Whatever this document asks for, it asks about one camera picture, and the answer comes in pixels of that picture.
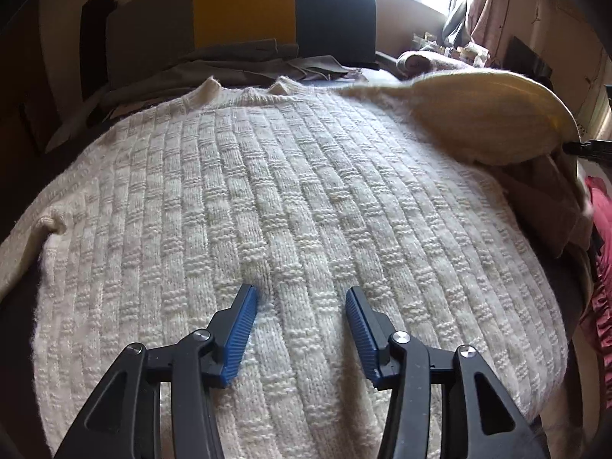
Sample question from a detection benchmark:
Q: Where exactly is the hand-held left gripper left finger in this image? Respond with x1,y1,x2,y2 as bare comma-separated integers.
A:
52,284,259,459

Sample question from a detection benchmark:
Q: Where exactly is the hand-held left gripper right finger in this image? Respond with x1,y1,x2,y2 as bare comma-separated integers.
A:
345,286,550,459

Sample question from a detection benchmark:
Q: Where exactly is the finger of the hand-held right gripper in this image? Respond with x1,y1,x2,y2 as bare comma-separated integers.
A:
563,139,612,160

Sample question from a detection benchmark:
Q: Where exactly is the cream knit sweater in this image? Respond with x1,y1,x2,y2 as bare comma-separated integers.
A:
0,71,581,459

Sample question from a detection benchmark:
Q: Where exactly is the brown cloth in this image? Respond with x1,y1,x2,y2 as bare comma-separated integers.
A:
495,152,596,260

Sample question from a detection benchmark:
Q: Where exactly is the red ruffled cloth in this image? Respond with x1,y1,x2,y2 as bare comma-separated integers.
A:
576,176,612,361

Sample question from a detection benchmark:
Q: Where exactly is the windowsill clutter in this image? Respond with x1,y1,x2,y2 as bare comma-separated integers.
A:
412,31,495,67

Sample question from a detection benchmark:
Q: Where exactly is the pink cloth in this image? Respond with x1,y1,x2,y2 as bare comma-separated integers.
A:
396,50,472,78

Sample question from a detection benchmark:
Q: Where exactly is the grey-brown cloth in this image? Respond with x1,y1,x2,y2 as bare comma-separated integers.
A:
45,38,369,154

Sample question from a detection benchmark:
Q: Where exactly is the grey yellow blue backrest cushion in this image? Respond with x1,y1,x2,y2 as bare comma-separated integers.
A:
104,0,378,88

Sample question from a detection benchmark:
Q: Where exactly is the black wall fixture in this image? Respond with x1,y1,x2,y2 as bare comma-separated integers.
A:
507,35,555,91

